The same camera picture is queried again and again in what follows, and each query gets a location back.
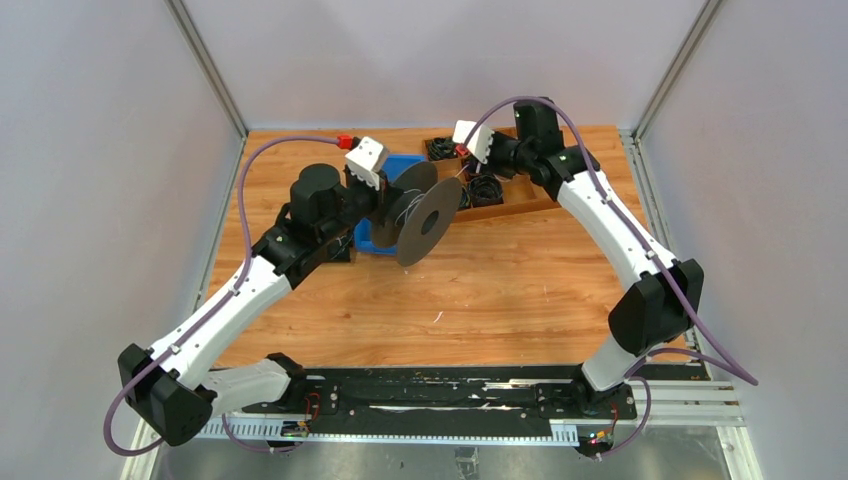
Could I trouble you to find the rolled tie green pattern back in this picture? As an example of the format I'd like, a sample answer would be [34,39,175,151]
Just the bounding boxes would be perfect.
[425,137,457,162]

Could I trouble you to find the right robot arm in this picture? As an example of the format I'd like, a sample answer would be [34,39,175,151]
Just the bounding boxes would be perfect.
[453,96,704,417]

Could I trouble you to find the aluminium frame rail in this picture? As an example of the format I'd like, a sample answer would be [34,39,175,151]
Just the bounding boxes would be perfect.
[169,364,744,447]

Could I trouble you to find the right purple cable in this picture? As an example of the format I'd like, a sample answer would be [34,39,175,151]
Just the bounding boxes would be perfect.
[457,95,760,460]

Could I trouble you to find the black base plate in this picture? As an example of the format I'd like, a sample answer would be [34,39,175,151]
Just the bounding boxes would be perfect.
[244,365,637,438]

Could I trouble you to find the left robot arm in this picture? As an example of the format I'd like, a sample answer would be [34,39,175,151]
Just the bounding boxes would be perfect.
[103,163,407,456]

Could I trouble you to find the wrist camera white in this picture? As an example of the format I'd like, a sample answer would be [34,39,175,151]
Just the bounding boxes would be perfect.
[345,136,389,191]
[452,120,495,164]

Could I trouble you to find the wooden compartment tray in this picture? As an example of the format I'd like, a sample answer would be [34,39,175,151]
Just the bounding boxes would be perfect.
[422,131,559,223]

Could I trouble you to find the dark grey cable spool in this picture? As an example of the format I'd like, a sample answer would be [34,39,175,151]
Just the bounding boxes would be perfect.
[370,162,463,267]

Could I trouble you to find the purple cable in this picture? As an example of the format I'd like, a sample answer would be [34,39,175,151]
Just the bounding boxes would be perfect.
[457,95,760,460]
[103,135,356,458]

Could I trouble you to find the black plastic bin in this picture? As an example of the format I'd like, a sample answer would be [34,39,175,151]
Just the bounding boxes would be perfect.
[317,229,353,263]

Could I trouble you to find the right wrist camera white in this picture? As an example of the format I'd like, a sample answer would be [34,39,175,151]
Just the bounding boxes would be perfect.
[452,120,495,164]

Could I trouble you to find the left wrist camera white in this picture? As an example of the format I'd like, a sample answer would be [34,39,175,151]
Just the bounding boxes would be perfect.
[345,136,389,191]

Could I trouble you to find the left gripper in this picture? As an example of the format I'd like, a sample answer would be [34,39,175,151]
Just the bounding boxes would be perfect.
[320,169,405,245]

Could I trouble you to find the rolled tie dark floral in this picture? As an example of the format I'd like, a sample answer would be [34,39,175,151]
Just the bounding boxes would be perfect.
[467,175,503,208]

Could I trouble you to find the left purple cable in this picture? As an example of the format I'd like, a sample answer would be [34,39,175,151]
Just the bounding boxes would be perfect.
[103,135,356,458]

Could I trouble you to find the blue plastic bin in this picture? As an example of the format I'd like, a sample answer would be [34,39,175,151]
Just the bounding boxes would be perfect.
[353,153,427,256]

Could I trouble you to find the white wire cable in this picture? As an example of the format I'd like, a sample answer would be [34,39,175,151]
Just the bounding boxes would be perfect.
[390,162,473,230]

